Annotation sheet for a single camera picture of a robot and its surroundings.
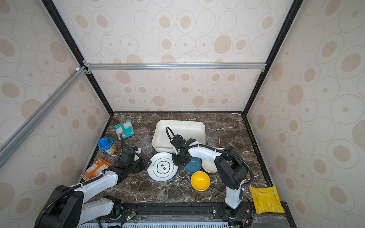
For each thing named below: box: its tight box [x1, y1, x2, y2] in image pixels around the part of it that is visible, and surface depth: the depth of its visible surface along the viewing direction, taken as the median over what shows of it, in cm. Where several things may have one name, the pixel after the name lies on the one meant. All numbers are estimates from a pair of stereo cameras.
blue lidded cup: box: [97, 137, 116, 155], surface depth 91 cm
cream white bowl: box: [201, 159, 218, 174], surface depth 87 cm
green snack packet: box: [113, 119, 135, 141], surface depth 108 cm
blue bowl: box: [183, 156, 202, 174], surface depth 89 cm
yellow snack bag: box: [249, 186, 286, 215], surface depth 76 cm
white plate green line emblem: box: [146, 152, 180, 183], surface depth 89 cm
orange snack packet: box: [80, 158, 112, 181], surface depth 87 cm
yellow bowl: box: [190, 171, 211, 192], surface depth 83 cm
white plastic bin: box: [151, 119, 206, 154], surface depth 107 cm
